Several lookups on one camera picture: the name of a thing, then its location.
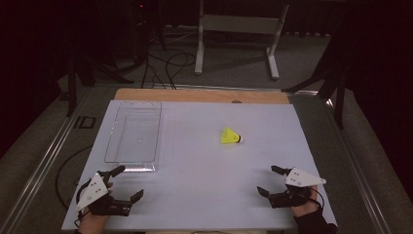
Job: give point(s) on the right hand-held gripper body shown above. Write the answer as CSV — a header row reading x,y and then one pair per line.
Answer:
x,y
300,179

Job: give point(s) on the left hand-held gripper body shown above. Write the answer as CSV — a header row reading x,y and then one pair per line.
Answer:
x,y
92,193

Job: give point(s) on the clear plastic tray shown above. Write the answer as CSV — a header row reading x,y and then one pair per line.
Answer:
x,y
133,135

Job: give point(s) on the yellow shuttlecock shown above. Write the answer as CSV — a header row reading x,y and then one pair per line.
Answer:
x,y
229,136

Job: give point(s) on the person's left hand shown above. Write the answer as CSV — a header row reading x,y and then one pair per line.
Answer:
x,y
92,223

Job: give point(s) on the person's right hand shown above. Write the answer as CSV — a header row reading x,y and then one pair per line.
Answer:
x,y
305,210

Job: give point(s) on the black tripod stand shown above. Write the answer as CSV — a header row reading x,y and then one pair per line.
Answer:
x,y
339,97
73,87

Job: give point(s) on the black equipment stand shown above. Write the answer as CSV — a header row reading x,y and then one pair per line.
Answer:
x,y
140,32

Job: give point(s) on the black floor bracket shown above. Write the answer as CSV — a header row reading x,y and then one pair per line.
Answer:
x,y
84,122

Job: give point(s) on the metal floor rail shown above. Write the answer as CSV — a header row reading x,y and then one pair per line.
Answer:
x,y
227,87
360,175
42,162

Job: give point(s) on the white metal stand frame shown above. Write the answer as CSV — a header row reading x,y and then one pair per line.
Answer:
x,y
238,24

